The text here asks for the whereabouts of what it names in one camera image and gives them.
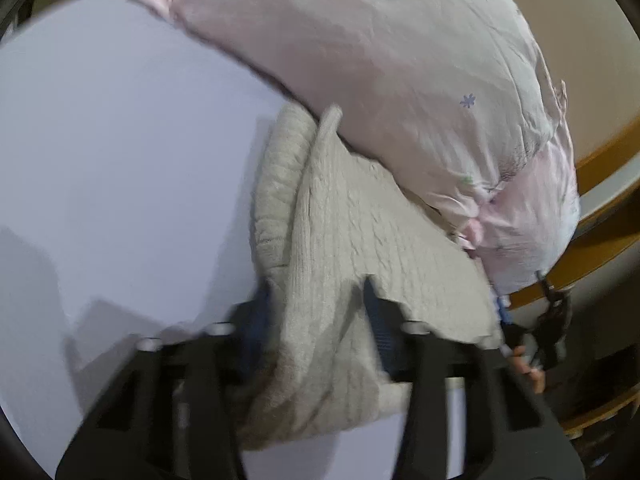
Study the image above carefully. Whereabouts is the beige knit sweater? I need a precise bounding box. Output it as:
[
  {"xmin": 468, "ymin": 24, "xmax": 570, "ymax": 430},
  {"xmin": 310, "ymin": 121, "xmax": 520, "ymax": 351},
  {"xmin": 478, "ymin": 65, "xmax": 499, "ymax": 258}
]
[{"xmin": 235, "ymin": 102, "xmax": 502, "ymax": 451}]

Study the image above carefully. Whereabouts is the person's right hand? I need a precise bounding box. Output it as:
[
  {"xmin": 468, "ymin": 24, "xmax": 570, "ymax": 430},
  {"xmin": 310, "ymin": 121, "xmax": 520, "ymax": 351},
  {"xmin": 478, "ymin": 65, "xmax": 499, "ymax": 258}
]
[{"xmin": 510, "ymin": 346, "xmax": 546, "ymax": 394}]

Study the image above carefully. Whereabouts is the pink floral pillow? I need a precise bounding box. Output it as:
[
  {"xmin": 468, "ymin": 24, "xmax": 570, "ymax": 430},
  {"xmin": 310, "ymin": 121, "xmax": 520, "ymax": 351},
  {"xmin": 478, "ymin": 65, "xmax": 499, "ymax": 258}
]
[{"xmin": 138, "ymin": 0, "xmax": 580, "ymax": 295}]

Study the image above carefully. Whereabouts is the wooden bed frame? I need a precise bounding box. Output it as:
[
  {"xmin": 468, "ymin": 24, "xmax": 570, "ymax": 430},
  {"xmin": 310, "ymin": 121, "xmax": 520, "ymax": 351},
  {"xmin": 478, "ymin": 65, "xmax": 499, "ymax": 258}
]
[{"xmin": 504, "ymin": 114, "xmax": 640, "ymax": 441}]

